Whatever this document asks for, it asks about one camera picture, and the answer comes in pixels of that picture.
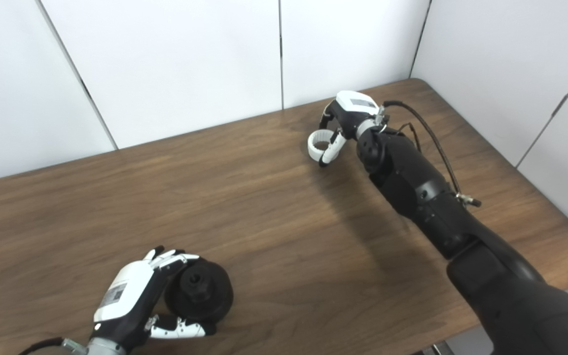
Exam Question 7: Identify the white ring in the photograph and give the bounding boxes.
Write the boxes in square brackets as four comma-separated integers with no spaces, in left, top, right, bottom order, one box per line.
[307,129,336,162]

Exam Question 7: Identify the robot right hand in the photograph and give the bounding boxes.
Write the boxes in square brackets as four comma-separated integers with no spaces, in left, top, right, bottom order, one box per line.
[319,91,388,167]

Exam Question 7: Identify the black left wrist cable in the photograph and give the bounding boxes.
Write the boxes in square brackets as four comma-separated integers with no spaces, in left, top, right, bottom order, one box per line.
[18,337,87,355]

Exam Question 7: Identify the round black part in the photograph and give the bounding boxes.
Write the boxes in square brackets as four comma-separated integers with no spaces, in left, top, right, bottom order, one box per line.
[164,261,234,323]

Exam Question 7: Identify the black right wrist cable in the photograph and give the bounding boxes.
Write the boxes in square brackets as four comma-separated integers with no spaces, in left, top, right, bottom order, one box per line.
[383,101,482,208]

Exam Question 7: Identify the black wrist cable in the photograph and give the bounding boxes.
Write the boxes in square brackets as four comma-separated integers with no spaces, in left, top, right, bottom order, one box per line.
[18,337,87,355]
[383,101,482,208]

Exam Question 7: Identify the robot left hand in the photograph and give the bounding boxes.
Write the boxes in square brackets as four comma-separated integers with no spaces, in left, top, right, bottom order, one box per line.
[89,246,217,353]

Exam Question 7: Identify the thin right arm wire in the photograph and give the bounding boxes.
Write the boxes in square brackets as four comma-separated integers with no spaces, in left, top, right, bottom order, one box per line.
[395,122,423,153]

